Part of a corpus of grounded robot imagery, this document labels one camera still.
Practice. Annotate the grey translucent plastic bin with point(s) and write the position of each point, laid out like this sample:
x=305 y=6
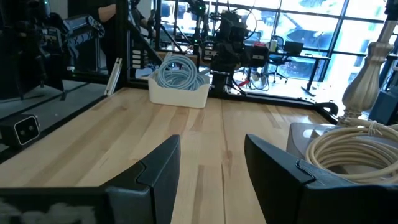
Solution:
x=297 y=137

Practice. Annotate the white aluminium extrusion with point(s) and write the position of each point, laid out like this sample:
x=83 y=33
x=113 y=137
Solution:
x=113 y=74

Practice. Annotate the black box with white labels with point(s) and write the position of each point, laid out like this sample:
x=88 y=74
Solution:
x=136 y=59

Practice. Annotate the white plastic bin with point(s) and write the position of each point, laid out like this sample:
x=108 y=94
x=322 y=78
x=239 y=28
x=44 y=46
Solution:
x=177 y=98

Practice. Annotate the black laptop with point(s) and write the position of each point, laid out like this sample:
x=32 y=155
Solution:
x=293 y=47

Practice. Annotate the neighbouring rig black robot arm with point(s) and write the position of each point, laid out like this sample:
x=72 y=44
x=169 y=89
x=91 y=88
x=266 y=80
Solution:
x=46 y=40

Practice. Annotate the white cup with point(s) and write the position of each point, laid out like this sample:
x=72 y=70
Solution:
x=273 y=45

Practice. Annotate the black office desk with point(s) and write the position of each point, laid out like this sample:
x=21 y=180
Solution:
x=298 y=57

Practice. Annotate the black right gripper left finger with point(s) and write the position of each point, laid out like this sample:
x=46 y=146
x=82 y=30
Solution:
x=155 y=186

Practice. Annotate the black mesh office chair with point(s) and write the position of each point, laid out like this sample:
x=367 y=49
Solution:
x=278 y=59

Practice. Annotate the dark blue box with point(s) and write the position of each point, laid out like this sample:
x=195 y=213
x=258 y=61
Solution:
x=384 y=109

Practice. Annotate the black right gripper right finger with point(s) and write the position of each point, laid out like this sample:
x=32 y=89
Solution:
x=280 y=186

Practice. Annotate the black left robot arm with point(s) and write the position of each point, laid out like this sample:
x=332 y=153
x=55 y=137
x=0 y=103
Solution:
x=222 y=82

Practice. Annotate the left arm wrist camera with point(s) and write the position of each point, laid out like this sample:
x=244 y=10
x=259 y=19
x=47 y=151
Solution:
x=237 y=32

